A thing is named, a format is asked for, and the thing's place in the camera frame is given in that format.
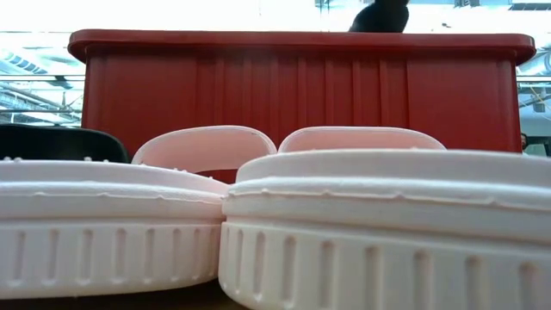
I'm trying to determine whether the pink foam slide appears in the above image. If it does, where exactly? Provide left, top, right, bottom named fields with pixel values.
left=0, top=124, right=279, bottom=301
left=217, top=125, right=551, bottom=310

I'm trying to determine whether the black foam slide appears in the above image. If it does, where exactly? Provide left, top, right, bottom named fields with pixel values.
left=0, top=123, right=132, bottom=164
left=347, top=0, right=411, bottom=34

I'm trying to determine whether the red plastic bin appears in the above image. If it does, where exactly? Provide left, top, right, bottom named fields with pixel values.
left=67, top=28, right=537, bottom=184

